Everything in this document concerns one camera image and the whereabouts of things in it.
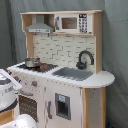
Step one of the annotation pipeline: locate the small metal pot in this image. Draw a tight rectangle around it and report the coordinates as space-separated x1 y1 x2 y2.
25 57 40 68

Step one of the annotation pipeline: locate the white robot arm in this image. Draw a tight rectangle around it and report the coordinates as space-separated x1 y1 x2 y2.
0 69 38 128

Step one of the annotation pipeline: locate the wooden toy kitchen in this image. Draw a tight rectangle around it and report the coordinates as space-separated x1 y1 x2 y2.
8 10 115 128

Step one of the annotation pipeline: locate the grey toy sink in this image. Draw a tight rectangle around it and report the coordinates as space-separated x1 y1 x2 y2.
53 67 92 81

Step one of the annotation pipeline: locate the black toy faucet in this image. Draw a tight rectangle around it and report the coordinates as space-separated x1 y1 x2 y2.
76 50 94 70

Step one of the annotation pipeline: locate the black toy stovetop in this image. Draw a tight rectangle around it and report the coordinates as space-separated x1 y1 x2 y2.
20 63 56 72

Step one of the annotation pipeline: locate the right red stove knob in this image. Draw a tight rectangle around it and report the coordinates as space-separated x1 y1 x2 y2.
32 81 38 87

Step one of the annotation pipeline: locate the grey ice dispenser panel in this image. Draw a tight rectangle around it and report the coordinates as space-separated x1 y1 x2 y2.
55 93 71 120

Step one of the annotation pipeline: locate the toy microwave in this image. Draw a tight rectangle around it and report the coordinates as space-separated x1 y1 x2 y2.
55 14 92 33

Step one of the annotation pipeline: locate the grey range hood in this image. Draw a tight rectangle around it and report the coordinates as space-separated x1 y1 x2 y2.
25 14 54 34

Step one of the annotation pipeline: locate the toy oven door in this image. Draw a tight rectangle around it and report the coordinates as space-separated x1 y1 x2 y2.
19 91 38 121

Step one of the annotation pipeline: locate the grey cupboard door handle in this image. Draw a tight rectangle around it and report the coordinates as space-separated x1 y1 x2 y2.
47 101 52 119

